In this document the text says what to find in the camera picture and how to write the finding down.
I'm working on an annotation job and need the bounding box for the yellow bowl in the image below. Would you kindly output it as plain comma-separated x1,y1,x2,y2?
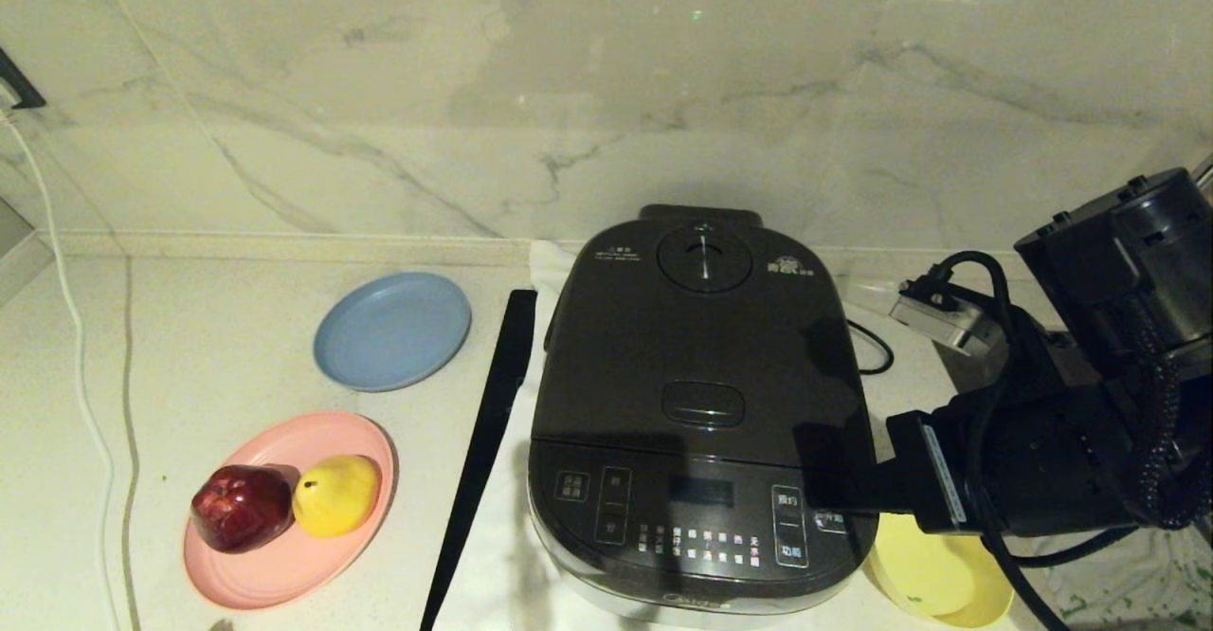
864,513,1015,629

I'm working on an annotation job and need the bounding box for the dark grey rice cooker lid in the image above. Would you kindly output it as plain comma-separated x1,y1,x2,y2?
531,205,878,480

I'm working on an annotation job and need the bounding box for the white crumpled cloth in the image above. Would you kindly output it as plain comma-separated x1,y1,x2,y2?
1019,527,1213,627

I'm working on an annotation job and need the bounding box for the black flat strip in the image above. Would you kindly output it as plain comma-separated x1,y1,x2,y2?
420,290,539,631

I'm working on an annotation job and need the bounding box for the blue plate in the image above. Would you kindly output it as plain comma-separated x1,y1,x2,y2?
314,272,473,393

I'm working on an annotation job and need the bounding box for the yellow pear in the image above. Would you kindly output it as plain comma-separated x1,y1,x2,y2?
293,455,383,539

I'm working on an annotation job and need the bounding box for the pink plate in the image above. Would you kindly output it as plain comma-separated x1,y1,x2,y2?
184,411,397,612

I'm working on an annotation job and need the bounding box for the red apple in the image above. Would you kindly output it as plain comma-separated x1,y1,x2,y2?
191,465,295,555

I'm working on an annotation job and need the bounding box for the black power cord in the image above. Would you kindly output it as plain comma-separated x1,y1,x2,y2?
846,318,896,376

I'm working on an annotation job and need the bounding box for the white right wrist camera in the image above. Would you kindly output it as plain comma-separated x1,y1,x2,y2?
889,276,1004,359

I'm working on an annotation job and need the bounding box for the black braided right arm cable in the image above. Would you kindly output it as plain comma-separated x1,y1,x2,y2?
1132,309,1213,532

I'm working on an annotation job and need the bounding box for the white cable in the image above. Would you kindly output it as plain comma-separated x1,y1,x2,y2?
0,105,129,631

